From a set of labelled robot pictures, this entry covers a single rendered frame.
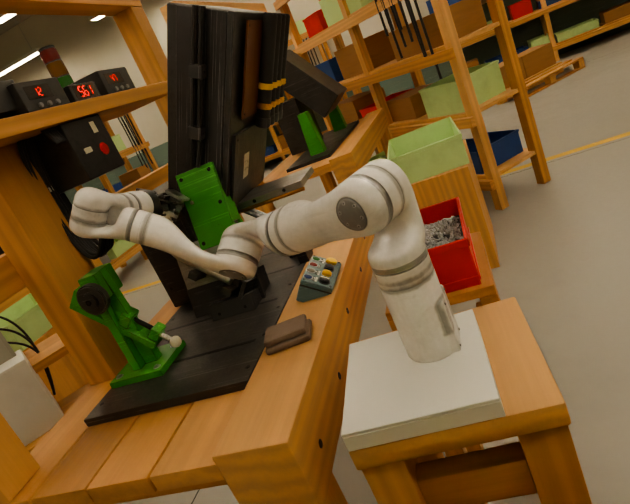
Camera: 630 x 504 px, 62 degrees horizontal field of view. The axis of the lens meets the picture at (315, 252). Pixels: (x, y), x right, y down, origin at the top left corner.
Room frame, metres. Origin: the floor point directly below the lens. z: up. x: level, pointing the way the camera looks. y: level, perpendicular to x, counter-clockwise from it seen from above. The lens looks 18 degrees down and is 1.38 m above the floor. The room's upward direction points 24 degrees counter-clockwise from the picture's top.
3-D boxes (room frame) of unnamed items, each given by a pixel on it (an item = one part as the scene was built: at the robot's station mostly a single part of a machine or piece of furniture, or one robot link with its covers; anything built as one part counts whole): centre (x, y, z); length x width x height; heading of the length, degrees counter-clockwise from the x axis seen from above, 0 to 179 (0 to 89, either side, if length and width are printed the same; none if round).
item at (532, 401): (0.77, -0.12, 0.83); 0.32 x 0.32 x 0.04; 74
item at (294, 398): (1.41, -0.03, 0.82); 1.50 x 0.14 x 0.15; 161
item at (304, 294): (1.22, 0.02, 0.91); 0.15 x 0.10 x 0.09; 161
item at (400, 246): (0.76, -0.12, 1.14); 0.09 x 0.09 x 0.17; 38
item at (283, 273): (1.50, 0.24, 0.89); 1.10 x 0.42 x 0.02; 161
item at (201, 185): (1.41, 0.20, 1.17); 0.13 x 0.12 x 0.20; 161
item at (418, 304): (0.77, -0.12, 0.98); 0.09 x 0.09 x 0.17; 69
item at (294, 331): (1.00, 0.12, 0.91); 0.10 x 0.08 x 0.03; 81
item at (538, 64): (7.18, -3.68, 0.22); 1.20 x 0.80 x 0.44; 108
